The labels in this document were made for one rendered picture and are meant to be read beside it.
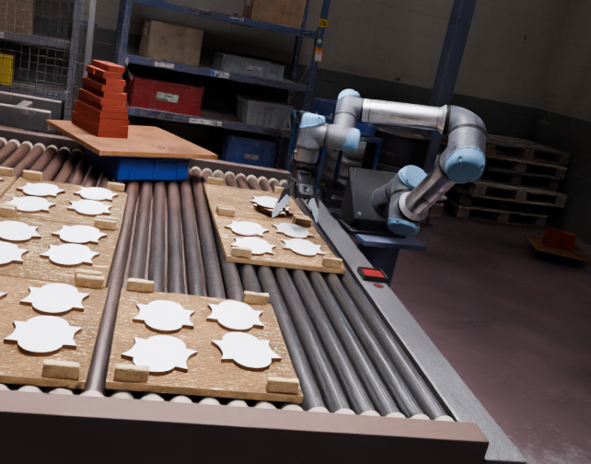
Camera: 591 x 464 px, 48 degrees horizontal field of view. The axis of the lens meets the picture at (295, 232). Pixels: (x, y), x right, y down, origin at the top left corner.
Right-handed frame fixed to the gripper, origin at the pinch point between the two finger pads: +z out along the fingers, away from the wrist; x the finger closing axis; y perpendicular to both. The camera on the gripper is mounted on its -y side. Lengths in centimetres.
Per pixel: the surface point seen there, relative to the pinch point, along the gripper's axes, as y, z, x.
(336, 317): -61, 7, 1
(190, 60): 436, -26, 8
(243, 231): -8.3, 2.8, 17.9
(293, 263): -30.4, 4.1, 6.4
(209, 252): -24.2, 5.7, 29.7
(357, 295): -44.7, 6.3, -9.1
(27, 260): -48, 5, 75
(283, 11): 433, -85, -69
